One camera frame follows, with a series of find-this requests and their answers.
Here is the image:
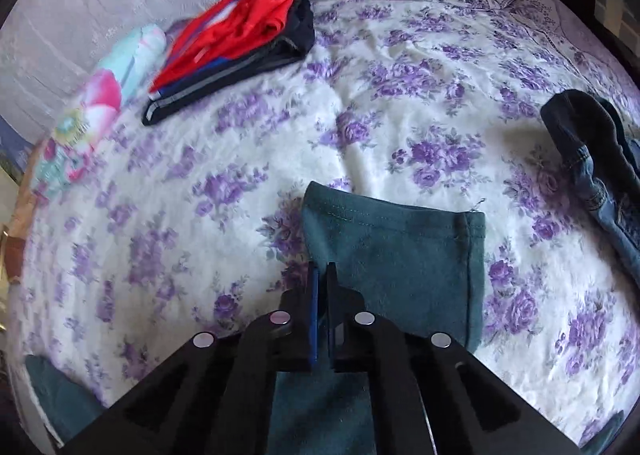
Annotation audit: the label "brown pillow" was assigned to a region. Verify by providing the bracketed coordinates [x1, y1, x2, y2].
[9, 200, 37, 286]

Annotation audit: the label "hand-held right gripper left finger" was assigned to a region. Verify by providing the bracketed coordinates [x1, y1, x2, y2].
[60, 262, 321, 455]

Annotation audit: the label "teal fleece pants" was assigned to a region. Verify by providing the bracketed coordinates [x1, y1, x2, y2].
[25, 181, 487, 455]

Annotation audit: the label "folded floral quilt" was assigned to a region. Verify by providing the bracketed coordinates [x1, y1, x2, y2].
[31, 24, 167, 206]

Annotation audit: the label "blue jeans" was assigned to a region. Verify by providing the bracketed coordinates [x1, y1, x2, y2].
[540, 89, 640, 266]

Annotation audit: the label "folded black pants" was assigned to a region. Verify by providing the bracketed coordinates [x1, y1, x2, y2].
[141, 0, 316, 127]

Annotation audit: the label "purple floral bedspread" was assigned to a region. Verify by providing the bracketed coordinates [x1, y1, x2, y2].
[5, 0, 640, 451]

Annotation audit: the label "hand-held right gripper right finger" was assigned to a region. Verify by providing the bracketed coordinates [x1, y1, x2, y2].
[325, 262, 587, 455]

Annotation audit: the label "folded red pants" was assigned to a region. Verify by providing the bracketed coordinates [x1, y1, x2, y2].
[149, 0, 296, 93]

